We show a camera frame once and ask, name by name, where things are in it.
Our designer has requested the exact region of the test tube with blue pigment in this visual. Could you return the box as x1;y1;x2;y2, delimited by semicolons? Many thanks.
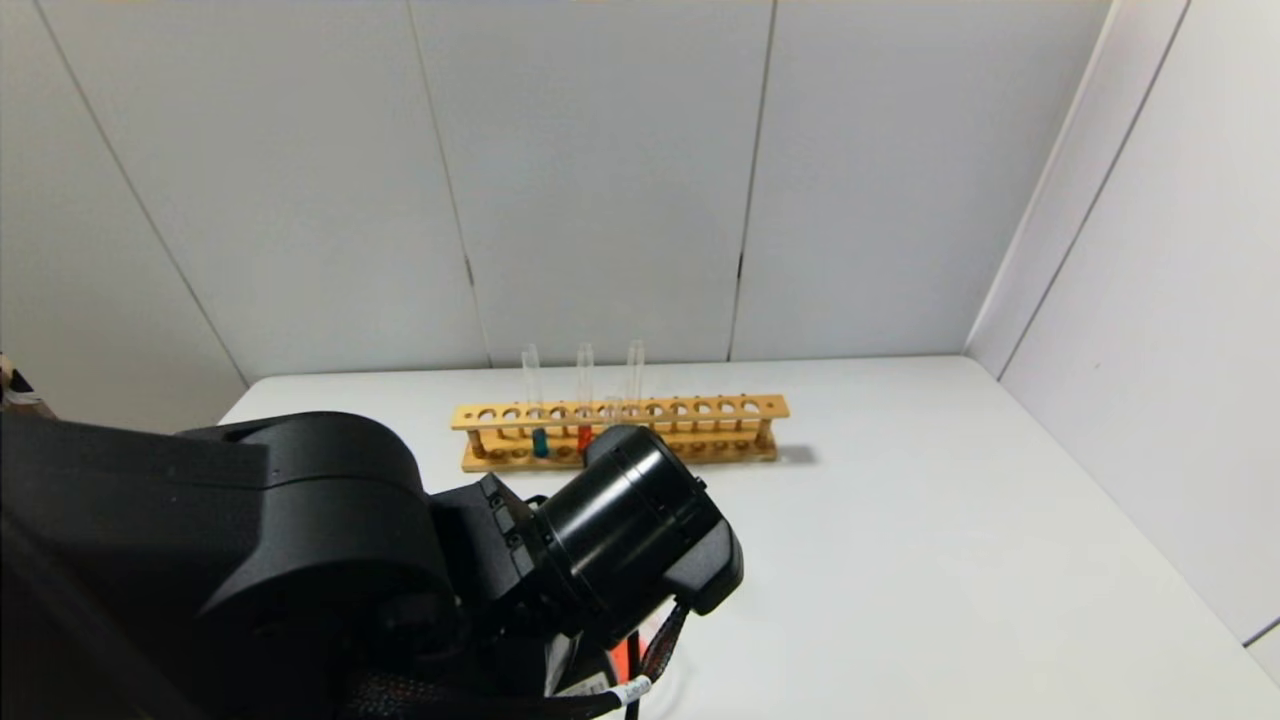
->
521;343;550;459

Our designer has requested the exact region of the test tube with yellow pigment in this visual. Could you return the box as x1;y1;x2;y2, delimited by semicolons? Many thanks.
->
625;339;646;431

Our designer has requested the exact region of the test tube with red pigment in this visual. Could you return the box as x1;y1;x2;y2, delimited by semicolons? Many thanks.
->
576;341;596;457

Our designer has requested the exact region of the wooden test tube rack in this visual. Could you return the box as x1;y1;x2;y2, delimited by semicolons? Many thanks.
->
451;394;791;473

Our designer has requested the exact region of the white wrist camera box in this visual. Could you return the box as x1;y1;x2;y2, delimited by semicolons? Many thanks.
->
688;518;747;617

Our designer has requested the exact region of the thin camera cable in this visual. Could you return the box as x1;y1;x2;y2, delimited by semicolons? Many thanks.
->
560;598;693;720

